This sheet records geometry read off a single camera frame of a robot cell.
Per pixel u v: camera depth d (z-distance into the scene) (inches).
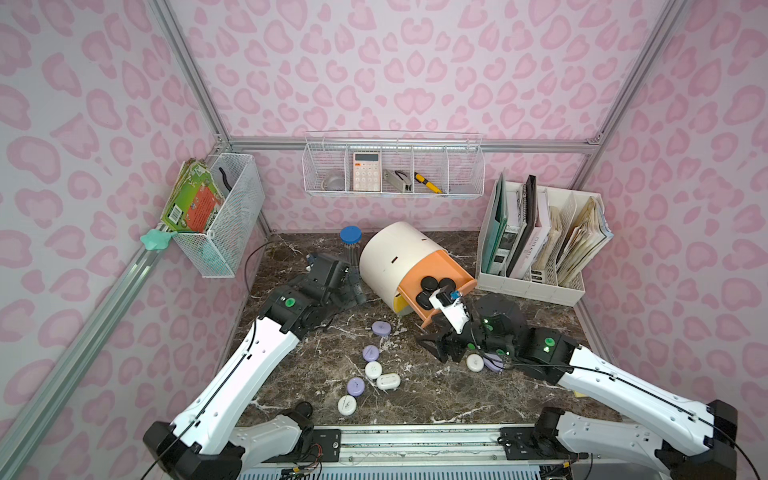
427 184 38.5
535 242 34.9
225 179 34.6
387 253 34.6
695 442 15.2
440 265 34.7
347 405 30.8
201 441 14.5
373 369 33.0
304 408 31.2
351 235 36.5
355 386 31.8
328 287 21.0
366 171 37.4
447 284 32.4
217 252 28.7
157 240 24.4
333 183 37.7
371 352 34.4
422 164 40.0
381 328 36.4
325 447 28.9
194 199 28.5
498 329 20.1
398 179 38.4
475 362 34.4
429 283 32.3
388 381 32.2
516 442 28.5
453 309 22.7
